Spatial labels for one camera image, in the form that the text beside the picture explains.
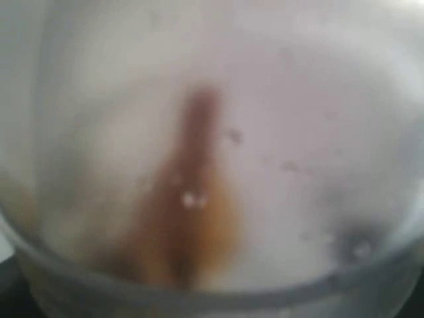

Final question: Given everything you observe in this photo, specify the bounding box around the clear shaker body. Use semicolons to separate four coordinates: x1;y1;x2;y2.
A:
1;1;423;317

